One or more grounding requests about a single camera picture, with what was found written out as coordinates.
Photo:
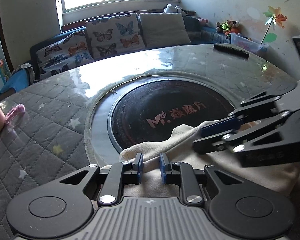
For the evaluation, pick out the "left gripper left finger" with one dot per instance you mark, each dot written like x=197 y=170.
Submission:
x=64 y=205

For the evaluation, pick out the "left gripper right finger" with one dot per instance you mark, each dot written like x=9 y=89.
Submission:
x=234 y=205

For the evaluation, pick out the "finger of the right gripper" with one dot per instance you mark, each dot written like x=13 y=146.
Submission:
x=222 y=127
x=231 y=139

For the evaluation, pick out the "cream long-sleeve shirt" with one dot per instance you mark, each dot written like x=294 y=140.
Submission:
x=178 y=147

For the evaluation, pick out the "black remote control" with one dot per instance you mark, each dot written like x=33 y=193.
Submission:
x=232 y=51

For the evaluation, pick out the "grey quilted star tablecloth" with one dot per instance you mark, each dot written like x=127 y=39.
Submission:
x=65 y=125

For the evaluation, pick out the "clear plastic storage box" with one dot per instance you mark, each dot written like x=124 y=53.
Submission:
x=248 y=45

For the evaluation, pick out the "plush toy pile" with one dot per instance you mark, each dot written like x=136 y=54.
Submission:
x=228 y=27

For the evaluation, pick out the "dark blue sofa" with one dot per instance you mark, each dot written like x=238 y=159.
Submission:
x=195 y=31

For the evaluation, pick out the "colourful paper pinwheel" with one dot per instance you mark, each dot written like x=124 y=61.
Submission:
x=275 y=17

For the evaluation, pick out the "pink plush toy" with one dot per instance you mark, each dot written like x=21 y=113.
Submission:
x=203 y=22

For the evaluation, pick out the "plain beige cushion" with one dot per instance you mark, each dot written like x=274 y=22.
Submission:
x=163 y=30

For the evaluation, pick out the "white plush toy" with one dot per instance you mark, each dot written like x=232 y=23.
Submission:
x=169 y=8

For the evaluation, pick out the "grey blanket on sofa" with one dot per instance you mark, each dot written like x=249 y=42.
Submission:
x=28 y=68

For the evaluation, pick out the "left butterfly cushion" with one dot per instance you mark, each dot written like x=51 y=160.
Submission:
x=63 y=55

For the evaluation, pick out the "butterfly cushion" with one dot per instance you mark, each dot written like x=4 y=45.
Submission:
x=63 y=55
x=115 y=35

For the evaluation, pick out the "middle butterfly cushion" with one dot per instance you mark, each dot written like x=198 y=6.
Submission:
x=115 y=35

